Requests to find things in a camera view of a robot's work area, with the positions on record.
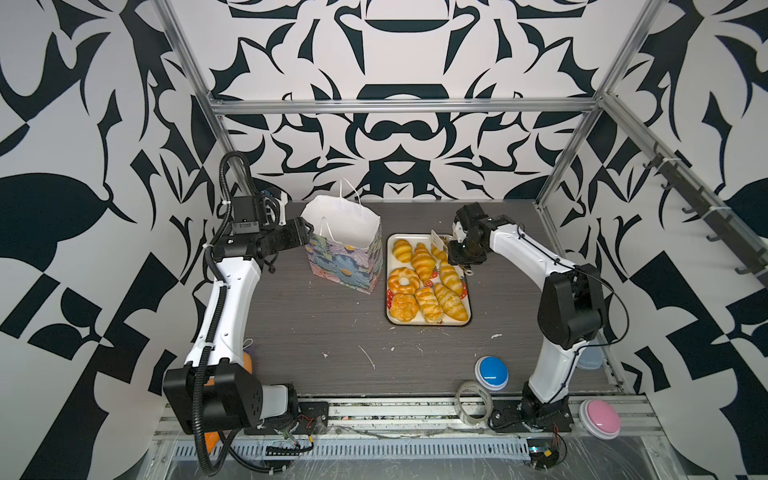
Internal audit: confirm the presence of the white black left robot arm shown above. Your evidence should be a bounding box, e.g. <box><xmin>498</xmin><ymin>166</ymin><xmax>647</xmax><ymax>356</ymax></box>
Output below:
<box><xmin>163</xmin><ymin>193</ymin><xmax>384</xmax><ymax>440</ymax></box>

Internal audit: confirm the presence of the floral white paper bag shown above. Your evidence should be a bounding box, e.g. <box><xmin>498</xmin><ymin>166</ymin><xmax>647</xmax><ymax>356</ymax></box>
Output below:
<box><xmin>301</xmin><ymin>190</ymin><xmax>383</xmax><ymax>294</ymax></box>

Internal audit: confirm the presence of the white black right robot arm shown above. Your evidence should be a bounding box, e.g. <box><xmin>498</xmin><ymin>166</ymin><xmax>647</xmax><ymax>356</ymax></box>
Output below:
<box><xmin>448</xmin><ymin>203</ymin><xmax>607</xmax><ymax>406</ymax></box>

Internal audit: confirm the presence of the black corrugated cable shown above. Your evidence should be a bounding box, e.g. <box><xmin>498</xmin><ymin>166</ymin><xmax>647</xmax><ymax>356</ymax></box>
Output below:
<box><xmin>190</xmin><ymin>151</ymin><xmax>316</xmax><ymax>478</ymax></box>

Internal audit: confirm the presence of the white strawberry tray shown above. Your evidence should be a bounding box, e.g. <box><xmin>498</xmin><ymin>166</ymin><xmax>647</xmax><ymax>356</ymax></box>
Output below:
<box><xmin>385</xmin><ymin>233</ymin><xmax>472</xmax><ymax>327</ymax></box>

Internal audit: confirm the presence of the bottom left round bread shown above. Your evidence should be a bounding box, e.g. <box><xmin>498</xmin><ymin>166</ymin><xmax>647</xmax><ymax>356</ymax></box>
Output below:
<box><xmin>389</xmin><ymin>294</ymin><xmax>420</xmax><ymax>323</ymax></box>

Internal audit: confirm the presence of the blue push button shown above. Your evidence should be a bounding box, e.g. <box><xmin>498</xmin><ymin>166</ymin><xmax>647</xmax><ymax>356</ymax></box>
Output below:
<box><xmin>474</xmin><ymin>356</ymin><xmax>509</xmax><ymax>392</ymax></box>

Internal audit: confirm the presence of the ring donut bread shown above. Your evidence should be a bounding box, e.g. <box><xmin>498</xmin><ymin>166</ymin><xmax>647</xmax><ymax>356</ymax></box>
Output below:
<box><xmin>387</xmin><ymin>267</ymin><xmax>421</xmax><ymax>295</ymax></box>

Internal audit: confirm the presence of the croissant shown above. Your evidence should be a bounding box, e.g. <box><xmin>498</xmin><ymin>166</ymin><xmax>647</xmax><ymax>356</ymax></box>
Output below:
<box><xmin>431</xmin><ymin>241</ymin><xmax>448</xmax><ymax>262</ymax></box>
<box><xmin>434</xmin><ymin>283</ymin><xmax>469</xmax><ymax>322</ymax></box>
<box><xmin>439</xmin><ymin>261</ymin><xmax>465</xmax><ymax>297</ymax></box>
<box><xmin>392</xmin><ymin>238</ymin><xmax>413</xmax><ymax>264</ymax></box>
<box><xmin>411</xmin><ymin>243</ymin><xmax>436</xmax><ymax>284</ymax></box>
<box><xmin>415</xmin><ymin>287</ymin><xmax>444</xmax><ymax>324</ymax></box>

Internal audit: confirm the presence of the wall hook rail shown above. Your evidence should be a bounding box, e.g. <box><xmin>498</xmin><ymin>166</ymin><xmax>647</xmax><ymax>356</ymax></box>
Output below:
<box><xmin>644</xmin><ymin>142</ymin><xmax>767</xmax><ymax>289</ymax></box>

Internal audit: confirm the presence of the small circuit board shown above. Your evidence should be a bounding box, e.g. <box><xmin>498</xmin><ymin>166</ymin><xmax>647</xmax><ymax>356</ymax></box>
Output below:
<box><xmin>528</xmin><ymin>436</ymin><xmax>568</xmax><ymax>471</ymax></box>

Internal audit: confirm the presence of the clear tape roll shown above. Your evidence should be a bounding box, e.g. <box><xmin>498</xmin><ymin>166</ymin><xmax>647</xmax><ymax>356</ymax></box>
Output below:
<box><xmin>454</xmin><ymin>381</ymin><xmax>493</xmax><ymax>427</ymax></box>

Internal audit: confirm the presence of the pink push button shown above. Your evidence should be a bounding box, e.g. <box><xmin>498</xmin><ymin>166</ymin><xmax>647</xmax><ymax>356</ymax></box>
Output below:
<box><xmin>579</xmin><ymin>399</ymin><xmax>621</xmax><ymax>440</ymax></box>

